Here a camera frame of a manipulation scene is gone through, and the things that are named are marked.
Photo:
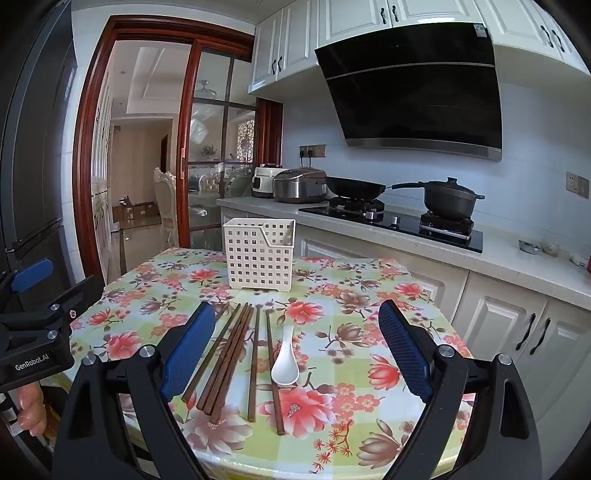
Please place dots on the black gas stove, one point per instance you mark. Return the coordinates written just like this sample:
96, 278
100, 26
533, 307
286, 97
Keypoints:
406, 226

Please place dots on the white ornate dining chair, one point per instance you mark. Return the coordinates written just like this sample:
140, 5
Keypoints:
165, 198

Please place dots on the white upper kitchen cabinets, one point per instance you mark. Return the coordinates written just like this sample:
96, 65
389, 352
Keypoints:
351, 23

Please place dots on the black lidded pot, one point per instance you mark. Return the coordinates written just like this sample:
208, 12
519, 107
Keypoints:
450, 198

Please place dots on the white panelled hallway cabinet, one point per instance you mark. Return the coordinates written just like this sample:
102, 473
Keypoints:
100, 184

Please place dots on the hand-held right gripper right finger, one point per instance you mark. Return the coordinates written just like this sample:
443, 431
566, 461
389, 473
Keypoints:
406, 350

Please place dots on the white ceramic spoon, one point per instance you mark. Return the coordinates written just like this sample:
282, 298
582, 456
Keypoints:
285, 367

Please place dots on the black range hood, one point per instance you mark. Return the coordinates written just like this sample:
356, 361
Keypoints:
415, 92

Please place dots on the white lower kitchen cabinets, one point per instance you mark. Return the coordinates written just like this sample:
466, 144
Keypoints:
489, 323

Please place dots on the white rice cooker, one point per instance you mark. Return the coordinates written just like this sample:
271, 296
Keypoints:
262, 182

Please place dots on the wide wall socket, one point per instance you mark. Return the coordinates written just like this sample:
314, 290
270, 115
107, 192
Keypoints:
313, 151

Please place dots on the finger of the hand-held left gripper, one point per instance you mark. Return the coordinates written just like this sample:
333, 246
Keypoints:
32, 273
76, 300

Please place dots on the floral tablecloth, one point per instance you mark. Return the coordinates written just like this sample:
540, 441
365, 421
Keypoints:
332, 406

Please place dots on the person's left hand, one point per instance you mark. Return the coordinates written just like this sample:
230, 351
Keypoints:
31, 410

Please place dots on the silver rice cooker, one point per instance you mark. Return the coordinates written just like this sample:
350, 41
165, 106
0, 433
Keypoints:
299, 187

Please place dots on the black frying pan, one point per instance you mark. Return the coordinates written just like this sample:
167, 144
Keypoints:
353, 187

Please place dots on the white kitchen cabinets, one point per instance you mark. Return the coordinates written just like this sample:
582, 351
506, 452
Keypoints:
351, 23
489, 323

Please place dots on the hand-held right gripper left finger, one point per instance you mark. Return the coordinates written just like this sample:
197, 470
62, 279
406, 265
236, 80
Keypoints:
189, 353

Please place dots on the cardboard boxes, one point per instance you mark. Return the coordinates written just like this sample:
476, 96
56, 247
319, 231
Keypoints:
136, 210

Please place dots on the small wall socket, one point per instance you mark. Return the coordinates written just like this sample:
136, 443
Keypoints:
577, 184

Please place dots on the row of wooden chopsticks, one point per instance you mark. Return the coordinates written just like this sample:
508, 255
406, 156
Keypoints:
231, 360

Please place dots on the small metal bowl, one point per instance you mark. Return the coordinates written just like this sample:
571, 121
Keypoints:
529, 247

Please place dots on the red wooden door frame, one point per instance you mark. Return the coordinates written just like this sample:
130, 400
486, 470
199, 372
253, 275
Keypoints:
90, 161

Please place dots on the glass sliding door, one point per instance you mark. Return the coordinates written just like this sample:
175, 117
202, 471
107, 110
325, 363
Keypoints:
217, 138

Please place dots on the white perforated plastic basket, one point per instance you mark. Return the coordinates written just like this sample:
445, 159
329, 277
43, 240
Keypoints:
258, 254

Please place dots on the white stone countertop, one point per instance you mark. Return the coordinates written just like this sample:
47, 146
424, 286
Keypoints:
517, 267

